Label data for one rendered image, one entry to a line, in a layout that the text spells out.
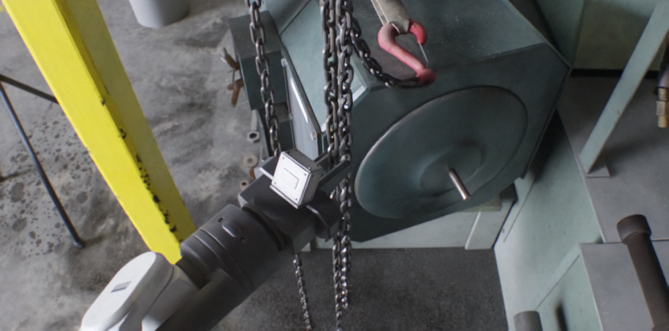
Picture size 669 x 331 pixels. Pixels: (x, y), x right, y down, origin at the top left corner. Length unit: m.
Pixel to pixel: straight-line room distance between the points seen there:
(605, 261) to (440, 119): 0.37
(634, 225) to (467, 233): 0.77
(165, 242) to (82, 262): 0.45
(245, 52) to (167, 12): 1.49
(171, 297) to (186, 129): 1.39
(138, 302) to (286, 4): 0.62
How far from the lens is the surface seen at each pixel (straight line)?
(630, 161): 1.06
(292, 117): 0.95
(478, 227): 1.41
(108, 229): 1.69
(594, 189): 0.97
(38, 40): 0.86
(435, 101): 0.75
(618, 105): 0.88
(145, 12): 2.35
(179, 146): 1.80
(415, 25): 0.75
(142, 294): 0.47
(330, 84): 0.49
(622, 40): 1.18
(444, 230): 1.42
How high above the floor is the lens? 1.31
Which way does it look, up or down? 50 degrees down
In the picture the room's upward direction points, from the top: 2 degrees counter-clockwise
